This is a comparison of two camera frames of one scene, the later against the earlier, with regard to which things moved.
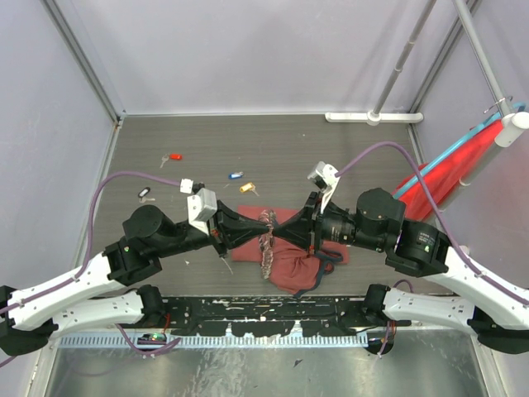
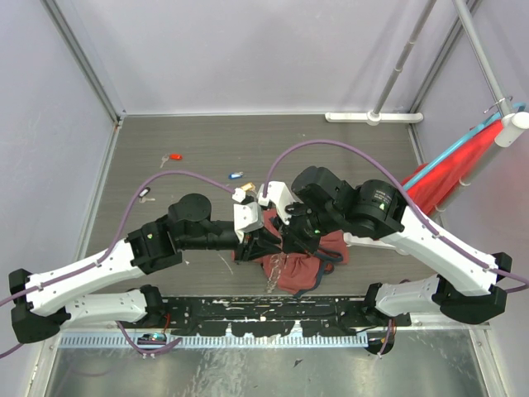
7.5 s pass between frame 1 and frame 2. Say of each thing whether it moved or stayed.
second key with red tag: stayed
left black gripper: moved
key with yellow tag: stayed
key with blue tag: stayed
